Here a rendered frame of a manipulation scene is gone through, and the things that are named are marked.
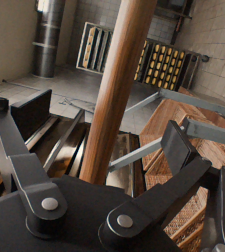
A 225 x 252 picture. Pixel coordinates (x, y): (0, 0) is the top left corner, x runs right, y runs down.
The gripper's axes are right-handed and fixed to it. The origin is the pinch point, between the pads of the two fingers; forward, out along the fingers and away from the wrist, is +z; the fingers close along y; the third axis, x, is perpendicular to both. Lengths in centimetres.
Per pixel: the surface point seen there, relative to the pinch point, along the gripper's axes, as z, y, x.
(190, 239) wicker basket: 26, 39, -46
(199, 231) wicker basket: 26, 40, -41
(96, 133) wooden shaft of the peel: -1.0, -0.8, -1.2
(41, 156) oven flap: 83, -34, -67
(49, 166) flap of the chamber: 57, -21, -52
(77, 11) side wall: 495, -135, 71
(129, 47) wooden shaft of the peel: -1.2, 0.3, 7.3
